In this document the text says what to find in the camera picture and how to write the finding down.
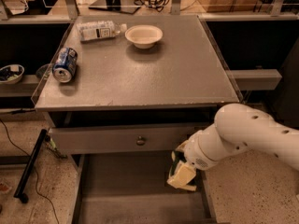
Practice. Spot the clear plastic water bottle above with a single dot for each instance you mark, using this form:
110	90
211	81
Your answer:
95	30

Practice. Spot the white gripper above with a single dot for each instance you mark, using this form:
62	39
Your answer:
196	153

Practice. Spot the round drawer knob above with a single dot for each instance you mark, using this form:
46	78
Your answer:
141	141

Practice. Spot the green and yellow sponge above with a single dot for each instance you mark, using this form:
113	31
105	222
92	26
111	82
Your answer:
181	174

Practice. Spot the grey top drawer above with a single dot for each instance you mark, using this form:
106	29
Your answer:
116	139

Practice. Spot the blue soda can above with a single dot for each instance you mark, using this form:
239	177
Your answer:
65	66

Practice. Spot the grey open middle drawer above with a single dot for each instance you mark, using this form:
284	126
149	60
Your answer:
131	188

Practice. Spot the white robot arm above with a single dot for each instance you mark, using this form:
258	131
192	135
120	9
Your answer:
236	128

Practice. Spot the black bar on floor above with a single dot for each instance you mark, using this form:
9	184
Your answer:
19	192

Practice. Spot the white paper bowl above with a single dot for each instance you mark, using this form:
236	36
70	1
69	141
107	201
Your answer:
144	36

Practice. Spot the black monitor stand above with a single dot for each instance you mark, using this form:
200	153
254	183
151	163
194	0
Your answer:
121	6

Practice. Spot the white bowl with items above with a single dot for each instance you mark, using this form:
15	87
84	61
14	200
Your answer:
11	74

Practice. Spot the grey drawer cabinet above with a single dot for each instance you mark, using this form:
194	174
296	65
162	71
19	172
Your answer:
181	79

